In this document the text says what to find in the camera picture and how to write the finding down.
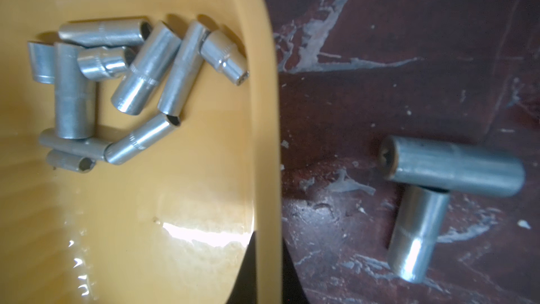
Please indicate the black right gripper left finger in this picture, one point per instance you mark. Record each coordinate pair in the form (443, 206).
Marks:
(244, 290)

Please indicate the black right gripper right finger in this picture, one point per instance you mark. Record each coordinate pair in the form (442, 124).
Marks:
(292, 291)

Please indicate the yellow plastic storage tray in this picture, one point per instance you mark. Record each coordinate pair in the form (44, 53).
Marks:
(172, 225)

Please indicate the silver socket pile in tray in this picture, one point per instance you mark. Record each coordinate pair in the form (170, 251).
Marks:
(142, 57)

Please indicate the long thin silver socket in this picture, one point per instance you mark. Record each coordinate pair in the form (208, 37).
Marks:
(417, 227)

